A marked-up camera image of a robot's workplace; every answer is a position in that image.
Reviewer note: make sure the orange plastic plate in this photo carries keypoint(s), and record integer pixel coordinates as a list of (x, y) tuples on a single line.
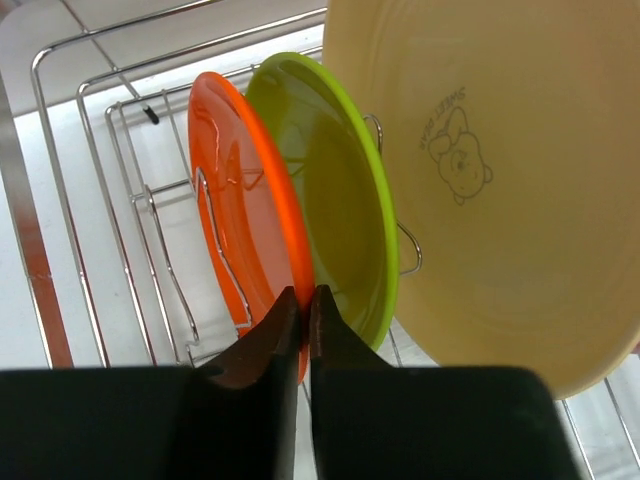
[(249, 211)]

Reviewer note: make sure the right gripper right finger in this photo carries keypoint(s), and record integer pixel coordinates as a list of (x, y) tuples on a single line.
[(371, 420)]

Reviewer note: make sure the aluminium table rail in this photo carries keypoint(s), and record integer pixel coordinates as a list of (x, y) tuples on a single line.
[(31, 245)]

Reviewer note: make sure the yellow plastic plate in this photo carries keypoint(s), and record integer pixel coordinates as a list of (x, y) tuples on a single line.
[(511, 146)]

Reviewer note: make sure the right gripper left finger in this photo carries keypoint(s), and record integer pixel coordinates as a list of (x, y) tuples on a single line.
[(233, 417)]

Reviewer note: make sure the green plastic plate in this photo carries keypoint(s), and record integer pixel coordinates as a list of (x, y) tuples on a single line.
[(341, 185)]

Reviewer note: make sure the metal wire dish rack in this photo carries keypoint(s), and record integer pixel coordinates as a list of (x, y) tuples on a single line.
[(114, 83)]

